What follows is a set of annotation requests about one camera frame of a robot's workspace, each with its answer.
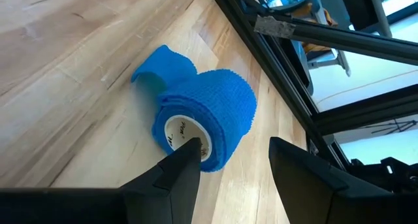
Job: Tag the black table frame rail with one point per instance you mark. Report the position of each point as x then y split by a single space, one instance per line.
277 73

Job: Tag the black frame post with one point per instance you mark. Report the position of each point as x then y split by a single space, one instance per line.
375 108

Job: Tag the grey tape piece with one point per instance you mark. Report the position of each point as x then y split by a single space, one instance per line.
274 26

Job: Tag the black diagonal frame brace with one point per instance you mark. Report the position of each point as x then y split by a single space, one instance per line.
359 41

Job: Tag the blue bandage roll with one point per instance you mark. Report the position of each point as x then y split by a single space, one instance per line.
222 100

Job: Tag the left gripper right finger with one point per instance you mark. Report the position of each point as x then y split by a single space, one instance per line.
326 201

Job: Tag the orange cloth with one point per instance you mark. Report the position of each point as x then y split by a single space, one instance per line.
313 13

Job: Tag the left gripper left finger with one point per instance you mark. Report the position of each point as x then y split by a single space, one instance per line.
147 201

